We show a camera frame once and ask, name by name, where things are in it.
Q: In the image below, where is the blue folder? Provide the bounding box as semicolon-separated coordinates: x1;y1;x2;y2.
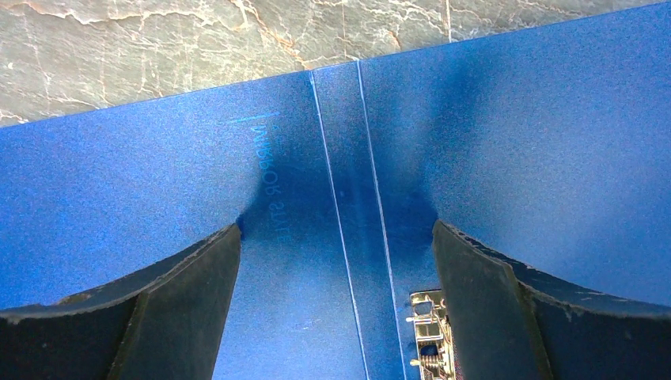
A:
1;1;670;379

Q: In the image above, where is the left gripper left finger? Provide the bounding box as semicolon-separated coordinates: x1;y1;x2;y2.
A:
1;225;241;379

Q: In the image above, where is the metal folder clip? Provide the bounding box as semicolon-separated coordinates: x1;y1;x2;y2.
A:
406;290;457;380

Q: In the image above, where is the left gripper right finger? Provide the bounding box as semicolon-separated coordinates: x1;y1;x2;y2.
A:
432;221;670;379

